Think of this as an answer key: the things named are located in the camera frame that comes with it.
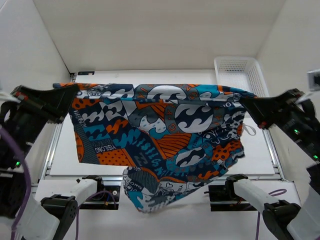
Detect white plastic basket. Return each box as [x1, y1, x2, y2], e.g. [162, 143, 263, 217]
[214, 56, 270, 98]

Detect aluminium front rail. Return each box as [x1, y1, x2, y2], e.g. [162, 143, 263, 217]
[44, 173, 282, 182]

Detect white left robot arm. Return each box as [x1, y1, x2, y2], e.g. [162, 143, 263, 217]
[0, 85, 105, 240]

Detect aluminium left side rail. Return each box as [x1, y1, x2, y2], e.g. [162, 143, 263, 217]
[39, 72, 76, 179]

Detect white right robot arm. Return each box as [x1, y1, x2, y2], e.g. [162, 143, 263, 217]
[224, 89, 320, 240]

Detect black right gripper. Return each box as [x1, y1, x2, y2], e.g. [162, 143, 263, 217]
[240, 86, 320, 160]

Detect small black label sticker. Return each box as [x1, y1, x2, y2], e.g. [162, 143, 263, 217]
[77, 71, 95, 76]

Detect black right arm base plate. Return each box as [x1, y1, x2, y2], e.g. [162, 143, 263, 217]
[204, 185, 256, 212]

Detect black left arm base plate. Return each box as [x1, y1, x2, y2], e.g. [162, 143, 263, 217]
[79, 175, 121, 210]

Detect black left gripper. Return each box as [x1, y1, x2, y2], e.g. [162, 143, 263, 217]
[0, 82, 78, 166]

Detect colourful patterned shorts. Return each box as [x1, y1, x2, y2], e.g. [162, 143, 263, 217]
[69, 83, 255, 213]

